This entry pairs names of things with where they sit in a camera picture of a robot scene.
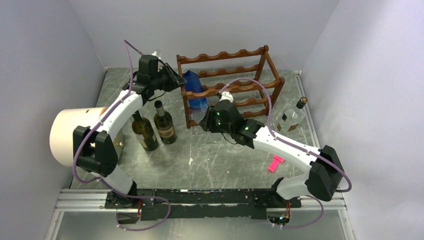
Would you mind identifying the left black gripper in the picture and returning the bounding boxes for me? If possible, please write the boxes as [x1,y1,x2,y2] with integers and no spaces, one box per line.
[151,63,187,93]

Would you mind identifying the blue square glass bottle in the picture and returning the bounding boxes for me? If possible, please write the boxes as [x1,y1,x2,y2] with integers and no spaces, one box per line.
[183,70,209,112]

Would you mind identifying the labelled green wine bottle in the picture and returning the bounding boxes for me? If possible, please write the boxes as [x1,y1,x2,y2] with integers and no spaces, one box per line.
[153,100,177,145]

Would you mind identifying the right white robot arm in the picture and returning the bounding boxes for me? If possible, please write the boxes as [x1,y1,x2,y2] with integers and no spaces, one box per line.
[199,100,344,207]

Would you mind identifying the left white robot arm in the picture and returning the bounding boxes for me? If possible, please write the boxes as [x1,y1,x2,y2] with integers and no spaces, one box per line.
[72,54,186,208]

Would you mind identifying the wooden wine rack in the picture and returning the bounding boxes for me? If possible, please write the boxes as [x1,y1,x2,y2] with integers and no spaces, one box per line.
[176,45,285,129]

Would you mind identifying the dark green wine bottle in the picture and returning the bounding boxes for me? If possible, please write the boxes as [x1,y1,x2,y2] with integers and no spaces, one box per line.
[131,110,159,152]

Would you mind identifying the clear square liquor bottle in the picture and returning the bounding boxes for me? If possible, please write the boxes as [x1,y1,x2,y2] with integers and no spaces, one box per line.
[276,96,308,133]

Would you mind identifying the pink plastic clip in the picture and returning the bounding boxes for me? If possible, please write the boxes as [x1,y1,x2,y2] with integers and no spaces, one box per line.
[268,155,285,173]

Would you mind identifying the white orange cylinder drum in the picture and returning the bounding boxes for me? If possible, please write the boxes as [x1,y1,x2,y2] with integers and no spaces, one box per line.
[49,107,107,167]

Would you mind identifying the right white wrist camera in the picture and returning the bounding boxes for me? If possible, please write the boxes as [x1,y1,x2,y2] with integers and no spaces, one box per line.
[216,91,234,103]

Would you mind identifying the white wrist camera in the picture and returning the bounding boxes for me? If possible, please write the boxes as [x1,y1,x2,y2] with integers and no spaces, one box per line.
[151,49,162,59]
[216,91,234,103]

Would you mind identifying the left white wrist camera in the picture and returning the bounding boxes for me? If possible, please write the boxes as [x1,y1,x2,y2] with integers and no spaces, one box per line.
[151,49,162,59]

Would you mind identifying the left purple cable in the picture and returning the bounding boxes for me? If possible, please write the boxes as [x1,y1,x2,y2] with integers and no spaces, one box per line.
[72,39,145,185]

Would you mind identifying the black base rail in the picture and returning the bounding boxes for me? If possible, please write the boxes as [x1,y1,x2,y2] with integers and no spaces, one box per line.
[54,188,342,222]

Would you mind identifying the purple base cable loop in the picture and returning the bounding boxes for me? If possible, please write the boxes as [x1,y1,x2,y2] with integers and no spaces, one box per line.
[115,197,174,232]

